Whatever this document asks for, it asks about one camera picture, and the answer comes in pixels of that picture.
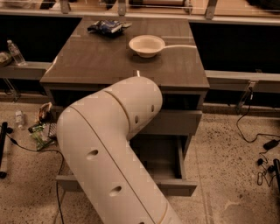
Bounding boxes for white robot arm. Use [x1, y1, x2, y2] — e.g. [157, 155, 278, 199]
[57, 76, 183, 224]

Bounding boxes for open grey middle drawer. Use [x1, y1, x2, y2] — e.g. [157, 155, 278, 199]
[55, 134, 200, 198]

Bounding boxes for grey drawer cabinet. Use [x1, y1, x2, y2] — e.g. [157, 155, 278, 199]
[39, 16, 211, 152]

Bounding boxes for white bowl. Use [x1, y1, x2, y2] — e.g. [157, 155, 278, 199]
[129, 35, 165, 58]

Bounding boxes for blue chip bag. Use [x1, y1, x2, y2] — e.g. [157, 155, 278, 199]
[87, 20, 132, 37]

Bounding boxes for brown snack bag on floor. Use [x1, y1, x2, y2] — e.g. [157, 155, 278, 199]
[37, 102, 53, 123]

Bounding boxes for green snack packets on floor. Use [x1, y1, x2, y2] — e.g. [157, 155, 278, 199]
[28, 122, 57, 151]

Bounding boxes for small water bottle on floor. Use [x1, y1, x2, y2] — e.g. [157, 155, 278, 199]
[15, 110, 25, 130]

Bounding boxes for clear water bottle on ledge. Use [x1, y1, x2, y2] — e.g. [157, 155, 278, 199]
[7, 39, 26, 66]

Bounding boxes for black stand left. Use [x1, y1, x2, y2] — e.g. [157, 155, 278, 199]
[0, 122, 13, 179]

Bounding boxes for bowl on left ledge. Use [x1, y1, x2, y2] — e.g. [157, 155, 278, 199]
[0, 52, 12, 67]

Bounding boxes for black cable on left floor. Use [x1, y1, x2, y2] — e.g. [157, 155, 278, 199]
[0, 123, 67, 224]

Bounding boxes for black power adapter with cable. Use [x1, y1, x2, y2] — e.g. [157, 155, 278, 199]
[235, 84, 280, 187]

